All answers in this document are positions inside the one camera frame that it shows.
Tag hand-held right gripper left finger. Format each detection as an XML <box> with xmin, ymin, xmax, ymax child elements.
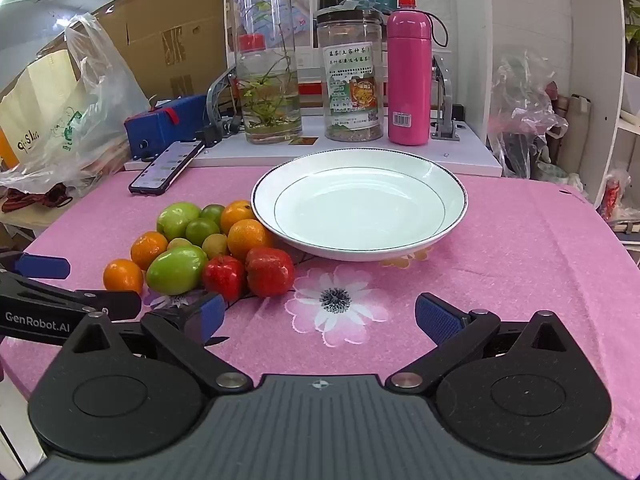
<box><xmin>62</xmin><ymin>292</ymin><xmax>252</xmax><ymax>397</ymax></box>

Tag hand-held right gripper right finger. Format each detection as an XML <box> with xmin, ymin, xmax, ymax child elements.
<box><xmin>387</xmin><ymin>292</ymin><xmax>583</xmax><ymax>396</ymax></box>

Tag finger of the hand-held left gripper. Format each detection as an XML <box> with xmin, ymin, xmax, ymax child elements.
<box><xmin>0</xmin><ymin>271</ymin><xmax>143</xmax><ymax>322</ymax></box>
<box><xmin>0</xmin><ymin>251</ymin><xmax>72</xmax><ymax>281</ymax></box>

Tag orange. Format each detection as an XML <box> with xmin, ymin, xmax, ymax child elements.
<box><xmin>130</xmin><ymin>231</ymin><xmax>169</xmax><ymax>271</ymax></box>
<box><xmin>220</xmin><ymin>200</ymin><xmax>257</xmax><ymax>235</ymax></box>
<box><xmin>103</xmin><ymin>258</ymin><xmax>145</xmax><ymax>295</ymax></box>
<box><xmin>227</xmin><ymin>218</ymin><xmax>275</xmax><ymax>262</ymax></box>

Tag red apple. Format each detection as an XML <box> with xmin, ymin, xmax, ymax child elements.
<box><xmin>244</xmin><ymin>247</ymin><xmax>296</xmax><ymax>298</ymax></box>
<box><xmin>202</xmin><ymin>255</ymin><xmax>247</xmax><ymax>303</ymax></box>

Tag large green apple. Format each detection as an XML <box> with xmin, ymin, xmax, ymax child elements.
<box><xmin>156</xmin><ymin>202</ymin><xmax>203</xmax><ymax>242</ymax></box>
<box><xmin>145</xmin><ymin>245</ymin><xmax>209</xmax><ymax>296</ymax></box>

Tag white plate with dark rim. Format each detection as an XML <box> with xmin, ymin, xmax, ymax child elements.
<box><xmin>251</xmin><ymin>148</ymin><xmax>469</xmax><ymax>262</ymax></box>

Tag red and black cloth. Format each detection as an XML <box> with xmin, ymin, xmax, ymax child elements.
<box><xmin>0</xmin><ymin>183</ymin><xmax>75</xmax><ymax>214</ymax></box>

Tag pink floral tablecloth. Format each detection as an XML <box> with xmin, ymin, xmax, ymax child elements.
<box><xmin>0</xmin><ymin>165</ymin><xmax>640</xmax><ymax>480</ymax></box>

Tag black smartphone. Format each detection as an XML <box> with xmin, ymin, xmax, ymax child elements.
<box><xmin>128</xmin><ymin>140</ymin><xmax>206</xmax><ymax>195</ymax></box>

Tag beige paper bag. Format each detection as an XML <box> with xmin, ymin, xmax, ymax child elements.
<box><xmin>0</xmin><ymin>49</ymin><xmax>88</xmax><ymax>167</ymax></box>

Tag clear plastic bag green print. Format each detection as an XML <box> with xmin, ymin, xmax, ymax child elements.
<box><xmin>0</xmin><ymin>12</ymin><xmax>151</xmax><ymax>197</ymax></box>

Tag blue box device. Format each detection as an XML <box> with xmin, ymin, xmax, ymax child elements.
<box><xmin>123</xmin><ymin>95</ymin><xmax>209</xmax><ymax>162</ymax></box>

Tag glass vase with water plant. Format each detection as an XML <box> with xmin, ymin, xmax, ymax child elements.
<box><xmin>229</xmin><ymin>0</ymin><xmax>304</xmax><ymax>145</ymax></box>

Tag crumpled clear plastic bag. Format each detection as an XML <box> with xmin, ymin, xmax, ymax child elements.
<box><xmin>489</xmin><ymin>51</ymin><xmax>570</xmax><ymax>180</ymax></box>

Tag pink thermos bottle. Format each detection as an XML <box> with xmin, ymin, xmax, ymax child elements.
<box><xmin>387</xmin><ymin>8</ymin><xmax>448</xmax><ymax>147</ymax></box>

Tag clear tea jar black lid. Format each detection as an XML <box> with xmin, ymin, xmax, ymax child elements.
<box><xmin>315</xmin><ymin>6</ymin><xmax>385</xmax><ymax>142</ymax></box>

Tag brown cardboard box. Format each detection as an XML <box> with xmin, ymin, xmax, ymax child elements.
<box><xmin>35</xmin><ymin>0</ymin><xmax>233</xmax><ymax>106</ymax></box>

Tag clear bottle with red cap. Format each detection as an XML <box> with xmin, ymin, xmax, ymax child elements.
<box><xmin>236</xmin><ymin>33</ymin><xmax>268</xmax><ymax>91</ymax></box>

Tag white shelf unit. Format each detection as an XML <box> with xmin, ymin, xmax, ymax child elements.
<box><xmin>555</xmin><ymin>0</ymin><xmax>640</xmax><ymax>211</ymax></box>

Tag grey metal bracket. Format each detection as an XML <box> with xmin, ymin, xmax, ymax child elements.
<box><xmin>430</xmin><ymin>54</ymin><xmax>466</xmax><ymax>141</ymax></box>
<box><xmin>206</xmin><ymin>66</ymin><xmax>238</xmax><ymax>137</ymax></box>

